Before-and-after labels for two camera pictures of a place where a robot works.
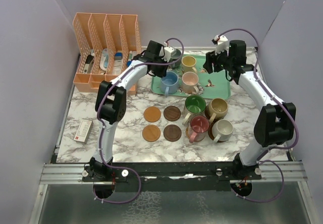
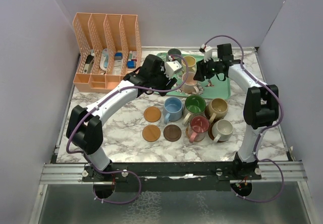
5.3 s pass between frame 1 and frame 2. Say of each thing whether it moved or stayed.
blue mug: moved
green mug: stayed
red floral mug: stayed
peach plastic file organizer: stayed
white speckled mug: stayed
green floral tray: moved
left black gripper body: moved
